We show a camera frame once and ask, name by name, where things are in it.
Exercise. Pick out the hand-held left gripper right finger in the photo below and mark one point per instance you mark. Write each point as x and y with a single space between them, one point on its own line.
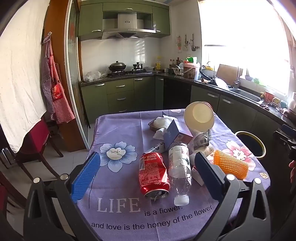
208 176

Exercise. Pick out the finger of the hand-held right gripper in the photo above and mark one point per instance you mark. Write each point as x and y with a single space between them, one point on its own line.
291 148
289 129

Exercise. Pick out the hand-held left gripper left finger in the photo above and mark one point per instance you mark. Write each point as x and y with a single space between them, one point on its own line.
85 176

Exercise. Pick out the small red white box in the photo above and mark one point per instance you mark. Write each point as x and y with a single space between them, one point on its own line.
197 177

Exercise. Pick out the orange foam fruit net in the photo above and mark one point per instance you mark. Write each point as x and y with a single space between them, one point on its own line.
229 164

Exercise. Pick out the crushed printed paper cup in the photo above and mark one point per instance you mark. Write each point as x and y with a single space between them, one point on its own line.
207 150
200 140

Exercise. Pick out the clear plastic bottle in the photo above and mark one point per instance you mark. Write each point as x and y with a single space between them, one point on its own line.
179 166

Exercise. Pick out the black bin yellow rim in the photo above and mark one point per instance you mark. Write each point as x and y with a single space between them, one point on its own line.
251 143

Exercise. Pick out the bluish purple cardboard box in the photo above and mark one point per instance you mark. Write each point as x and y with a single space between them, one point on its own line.
175 134

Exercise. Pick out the red soda can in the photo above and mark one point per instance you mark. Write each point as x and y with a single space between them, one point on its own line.
152 176

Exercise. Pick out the cream paper bowl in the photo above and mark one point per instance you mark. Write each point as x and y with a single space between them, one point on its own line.
198 115

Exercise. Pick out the white tissue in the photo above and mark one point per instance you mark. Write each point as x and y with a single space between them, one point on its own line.
159 134

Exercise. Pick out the small metal tray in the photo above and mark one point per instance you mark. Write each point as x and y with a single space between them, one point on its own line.
150 126

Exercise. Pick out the person's right hand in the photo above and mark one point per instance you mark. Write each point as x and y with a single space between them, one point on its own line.
293 173

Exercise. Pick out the white jug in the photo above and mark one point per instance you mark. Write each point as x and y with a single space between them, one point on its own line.
293 102

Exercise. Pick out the purple floral tablecloth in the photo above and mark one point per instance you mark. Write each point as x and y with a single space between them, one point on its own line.
120 136

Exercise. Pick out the steel sink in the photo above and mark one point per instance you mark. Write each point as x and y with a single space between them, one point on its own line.
247 95

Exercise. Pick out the red cushioned wooden chair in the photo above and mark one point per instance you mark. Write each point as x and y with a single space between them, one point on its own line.
38 139

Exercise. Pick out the steel faucet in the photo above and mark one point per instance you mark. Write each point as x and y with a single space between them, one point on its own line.
236 81

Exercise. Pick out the red checked apron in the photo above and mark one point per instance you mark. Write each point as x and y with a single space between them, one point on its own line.
60 99

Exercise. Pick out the white plates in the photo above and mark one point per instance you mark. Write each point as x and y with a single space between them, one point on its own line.
220 83

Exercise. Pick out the wooden cutting board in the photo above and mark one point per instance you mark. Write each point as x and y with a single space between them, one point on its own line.
227 71

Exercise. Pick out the black pan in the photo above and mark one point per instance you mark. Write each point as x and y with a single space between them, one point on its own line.
205 75

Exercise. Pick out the plastic bag on counter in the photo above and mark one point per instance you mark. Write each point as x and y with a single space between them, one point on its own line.
93 76

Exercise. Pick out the green base cabinets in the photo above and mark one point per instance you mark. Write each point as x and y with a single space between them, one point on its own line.
143 92

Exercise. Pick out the purple checked apron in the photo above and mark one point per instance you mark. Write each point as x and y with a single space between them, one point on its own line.
46 81

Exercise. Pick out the bright window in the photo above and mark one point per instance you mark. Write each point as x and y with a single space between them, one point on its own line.
242 34

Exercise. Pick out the patterned plastic bucket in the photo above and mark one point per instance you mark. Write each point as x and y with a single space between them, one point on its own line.
190 71

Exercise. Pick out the glass sliding door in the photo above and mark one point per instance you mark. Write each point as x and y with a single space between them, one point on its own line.
74 69

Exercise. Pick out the white dish rack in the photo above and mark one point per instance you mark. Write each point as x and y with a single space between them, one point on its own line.
177 70

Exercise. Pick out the gas stove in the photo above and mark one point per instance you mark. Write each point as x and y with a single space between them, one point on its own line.
129 73

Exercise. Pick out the black wok with lid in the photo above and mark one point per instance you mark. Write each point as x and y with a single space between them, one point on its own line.
117 66

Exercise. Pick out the green packet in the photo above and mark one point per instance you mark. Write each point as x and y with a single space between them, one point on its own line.
192 59

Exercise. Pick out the group of condiment bottles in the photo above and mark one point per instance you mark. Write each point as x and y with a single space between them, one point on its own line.
175 63

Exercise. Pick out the small cooking pot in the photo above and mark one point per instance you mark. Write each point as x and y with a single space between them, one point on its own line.
138 66

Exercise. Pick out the yellow oil bottle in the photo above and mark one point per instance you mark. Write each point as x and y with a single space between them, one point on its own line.
158 63

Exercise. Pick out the white hanging cloth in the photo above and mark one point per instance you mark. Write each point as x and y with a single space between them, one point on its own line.
20 69

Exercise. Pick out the hanging kitchen utensils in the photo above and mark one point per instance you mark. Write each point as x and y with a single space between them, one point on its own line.
185 44

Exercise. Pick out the brown wooden partition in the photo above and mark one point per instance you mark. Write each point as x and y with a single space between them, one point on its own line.
57 34

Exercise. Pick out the steel range hood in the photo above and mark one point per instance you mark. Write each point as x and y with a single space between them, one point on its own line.
127 27

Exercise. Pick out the green wall cabinets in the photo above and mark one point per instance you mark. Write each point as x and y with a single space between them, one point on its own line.
90 18

